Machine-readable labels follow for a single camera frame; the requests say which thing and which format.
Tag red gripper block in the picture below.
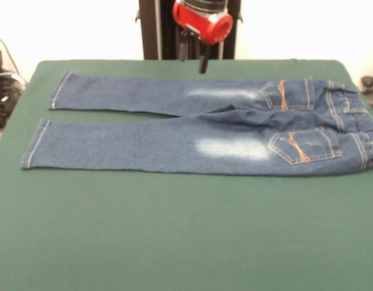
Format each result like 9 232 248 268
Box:
171 0 234 75

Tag blue denim jeans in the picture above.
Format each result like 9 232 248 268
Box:
19 71 373 176

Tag dark green table cloth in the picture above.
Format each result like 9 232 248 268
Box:
0 59 373 291

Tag grey chair base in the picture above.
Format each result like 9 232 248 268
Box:
360 57 373 119

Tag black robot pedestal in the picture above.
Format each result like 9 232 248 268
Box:
134 0 244 60

